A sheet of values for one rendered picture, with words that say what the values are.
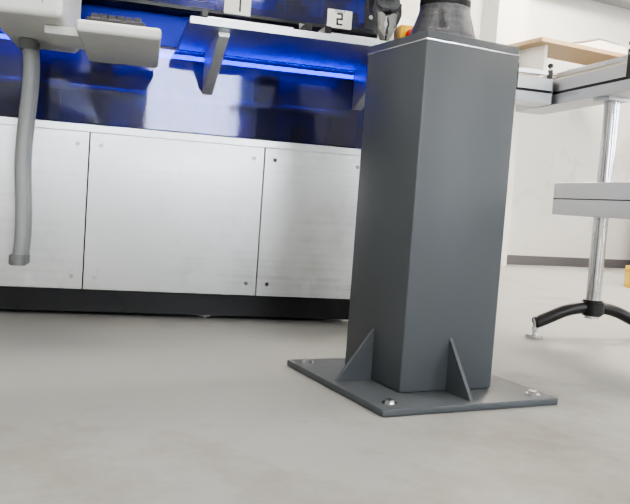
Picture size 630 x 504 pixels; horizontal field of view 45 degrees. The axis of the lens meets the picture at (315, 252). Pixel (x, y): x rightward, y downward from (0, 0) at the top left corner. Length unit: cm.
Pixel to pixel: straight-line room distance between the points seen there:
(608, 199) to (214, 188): 131
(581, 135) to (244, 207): 510
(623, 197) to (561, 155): 442
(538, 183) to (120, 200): 496
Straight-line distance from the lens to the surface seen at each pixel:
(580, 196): 289
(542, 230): 698
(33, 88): 226
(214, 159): 250
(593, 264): 283
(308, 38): 218
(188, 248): 249
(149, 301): 255
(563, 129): 712
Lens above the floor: 41
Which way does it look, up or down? 4 degrees down
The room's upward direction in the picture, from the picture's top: 4 degrees clockwise
